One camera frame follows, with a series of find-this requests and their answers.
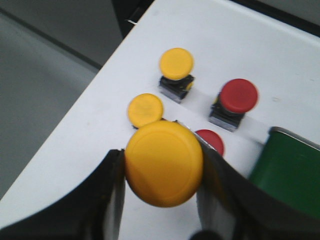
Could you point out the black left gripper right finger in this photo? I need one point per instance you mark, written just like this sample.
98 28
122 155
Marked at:
232 208

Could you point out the green conveyor belt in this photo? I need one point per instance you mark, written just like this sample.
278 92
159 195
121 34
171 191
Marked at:
288 169

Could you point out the yellow push button back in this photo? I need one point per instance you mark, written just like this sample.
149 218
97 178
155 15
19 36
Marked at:
175 66

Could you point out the yellow push button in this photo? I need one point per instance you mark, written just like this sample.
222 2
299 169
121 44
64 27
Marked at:
164 163
175 66
144 109

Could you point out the yellow push button front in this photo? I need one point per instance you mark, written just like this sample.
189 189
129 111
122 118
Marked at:
164 163

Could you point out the red push button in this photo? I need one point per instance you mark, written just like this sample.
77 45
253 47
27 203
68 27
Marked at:
236 98
211 140

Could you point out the red push button middle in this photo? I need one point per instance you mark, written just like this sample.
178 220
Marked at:
211 140

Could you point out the red push button back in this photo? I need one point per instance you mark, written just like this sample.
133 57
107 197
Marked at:
236 98

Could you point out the yellow push button middle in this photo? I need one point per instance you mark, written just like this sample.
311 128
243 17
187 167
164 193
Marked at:
144 109

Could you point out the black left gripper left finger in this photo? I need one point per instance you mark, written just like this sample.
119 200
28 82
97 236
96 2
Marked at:
91 211

